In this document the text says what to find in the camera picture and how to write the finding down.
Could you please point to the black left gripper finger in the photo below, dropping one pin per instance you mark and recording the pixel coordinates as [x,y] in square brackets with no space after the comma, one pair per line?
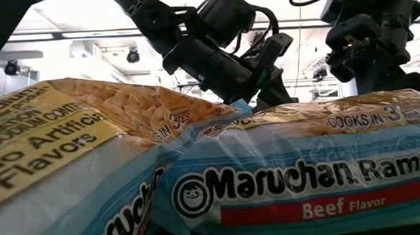
[259,104]
[277,92]

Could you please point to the blue beef ramen noodle pack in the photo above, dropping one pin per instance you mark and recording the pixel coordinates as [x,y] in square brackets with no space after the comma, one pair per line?
[307,184]
[52,140]

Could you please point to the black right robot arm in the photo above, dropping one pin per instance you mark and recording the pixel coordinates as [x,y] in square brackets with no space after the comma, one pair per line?
[399,17]

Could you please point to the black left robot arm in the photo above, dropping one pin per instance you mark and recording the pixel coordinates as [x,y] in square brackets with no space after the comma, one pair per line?
[147,16]

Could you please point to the white round column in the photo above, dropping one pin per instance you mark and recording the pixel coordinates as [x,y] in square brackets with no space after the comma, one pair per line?
[350,89]

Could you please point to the black ceiling spotlight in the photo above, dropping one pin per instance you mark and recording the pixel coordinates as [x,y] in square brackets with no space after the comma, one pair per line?
[133,56]
[319,73]
[11,67]

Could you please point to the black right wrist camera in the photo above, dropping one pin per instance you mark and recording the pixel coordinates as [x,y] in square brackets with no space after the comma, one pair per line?
[351,29]

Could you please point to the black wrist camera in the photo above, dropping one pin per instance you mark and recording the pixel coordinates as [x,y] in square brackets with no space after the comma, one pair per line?
[277,45]
[351,29]

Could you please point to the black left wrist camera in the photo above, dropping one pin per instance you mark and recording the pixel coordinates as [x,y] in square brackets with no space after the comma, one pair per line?
[277,45]

